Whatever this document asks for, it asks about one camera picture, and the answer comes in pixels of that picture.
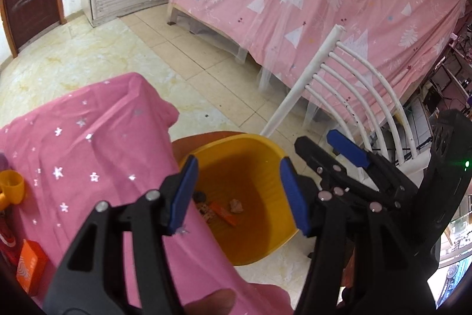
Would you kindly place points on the orange flat wrapper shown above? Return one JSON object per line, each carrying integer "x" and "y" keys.
{"x": 223, "y": 213}

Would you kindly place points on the white metal chair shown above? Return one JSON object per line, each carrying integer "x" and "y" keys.
{"x": 309, "y": 73}

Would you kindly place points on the red wrapper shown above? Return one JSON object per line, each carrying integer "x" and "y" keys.
{"x": 7, "y": 237}

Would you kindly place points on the yellow plastic trash bin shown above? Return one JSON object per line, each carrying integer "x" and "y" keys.
{"x": 254, "y": 171}

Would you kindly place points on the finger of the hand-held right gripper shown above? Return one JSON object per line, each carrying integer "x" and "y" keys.
{"x": 346, "y": 147}
{"x": 313, "y": 157}

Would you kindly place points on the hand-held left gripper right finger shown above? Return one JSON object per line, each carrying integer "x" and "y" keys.
{"x": 295, "y": 198}

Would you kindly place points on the cluttered metal rack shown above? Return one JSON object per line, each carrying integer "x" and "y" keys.
{"x": 442, "y": 79}

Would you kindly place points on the crumpled pale paper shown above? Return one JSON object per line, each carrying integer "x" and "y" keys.
{"x": 236, "y": 206}

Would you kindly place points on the patterned small wrapper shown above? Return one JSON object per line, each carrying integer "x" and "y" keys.
{"x": 207, "y": 212}

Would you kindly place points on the pink star tablecloth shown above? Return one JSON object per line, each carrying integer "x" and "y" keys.
{"x": 92, "y": 138}

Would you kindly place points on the dark round scrap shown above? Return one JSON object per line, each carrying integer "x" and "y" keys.
{"x": 200, "y": 197}

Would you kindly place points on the orange box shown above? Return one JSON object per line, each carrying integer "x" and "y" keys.
{"x": 31, "y": 263}

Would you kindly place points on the yellow plastic cup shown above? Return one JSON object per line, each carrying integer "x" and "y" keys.
{"x": 13, "y": 186}

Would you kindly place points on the wooden bed frame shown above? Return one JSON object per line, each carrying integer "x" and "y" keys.
{"x": 172, "y": 16}

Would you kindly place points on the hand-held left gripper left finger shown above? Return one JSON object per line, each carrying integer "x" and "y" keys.
{"x": 183, "y": 191}

